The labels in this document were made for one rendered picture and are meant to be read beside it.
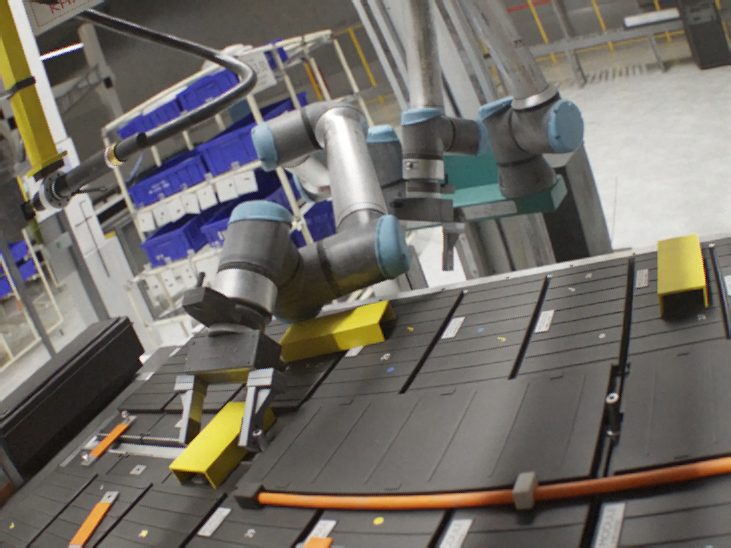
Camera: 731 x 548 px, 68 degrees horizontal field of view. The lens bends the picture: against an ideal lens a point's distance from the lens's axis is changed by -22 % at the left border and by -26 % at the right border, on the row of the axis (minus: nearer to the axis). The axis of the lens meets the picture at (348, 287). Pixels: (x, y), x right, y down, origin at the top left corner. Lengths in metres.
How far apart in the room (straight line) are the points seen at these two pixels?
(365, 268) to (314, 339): 0.12
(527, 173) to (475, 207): 0.22
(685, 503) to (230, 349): 0.62
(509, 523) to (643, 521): 0.13
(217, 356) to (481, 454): 0.39
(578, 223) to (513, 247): 0.26
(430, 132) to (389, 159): 0.63
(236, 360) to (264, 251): 0.16
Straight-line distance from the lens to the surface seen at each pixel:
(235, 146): 3.42
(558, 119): 1.69
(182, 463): 0.84
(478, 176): 2.11
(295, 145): 1.51
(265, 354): 0.85
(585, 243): 2.29
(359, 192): 1.13
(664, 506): 0.53
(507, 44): 1.67
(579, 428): 0.63
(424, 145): 1.46
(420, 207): 1.47
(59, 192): 1.33
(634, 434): 0.60
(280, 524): 0.68
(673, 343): 0.73
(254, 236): 0.93
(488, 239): 2.29
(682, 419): 0.60
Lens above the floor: 1.39
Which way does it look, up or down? 18 degrees down
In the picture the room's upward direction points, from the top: 22 degrees counter-clockwise
